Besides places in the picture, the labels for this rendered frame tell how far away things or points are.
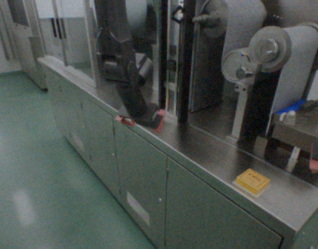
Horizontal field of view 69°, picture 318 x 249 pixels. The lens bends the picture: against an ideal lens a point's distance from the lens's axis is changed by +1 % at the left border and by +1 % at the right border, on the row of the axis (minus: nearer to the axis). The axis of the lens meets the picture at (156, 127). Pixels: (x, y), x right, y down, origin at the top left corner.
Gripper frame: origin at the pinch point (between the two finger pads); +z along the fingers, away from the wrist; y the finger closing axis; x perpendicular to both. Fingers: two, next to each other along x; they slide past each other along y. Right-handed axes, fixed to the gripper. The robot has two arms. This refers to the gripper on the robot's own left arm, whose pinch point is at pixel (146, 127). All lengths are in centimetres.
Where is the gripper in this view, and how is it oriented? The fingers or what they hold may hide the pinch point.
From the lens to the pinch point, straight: 71.8
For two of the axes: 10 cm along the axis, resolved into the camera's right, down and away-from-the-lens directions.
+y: -8.9, -2.2, 4.0
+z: 2.3, 5.6, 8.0
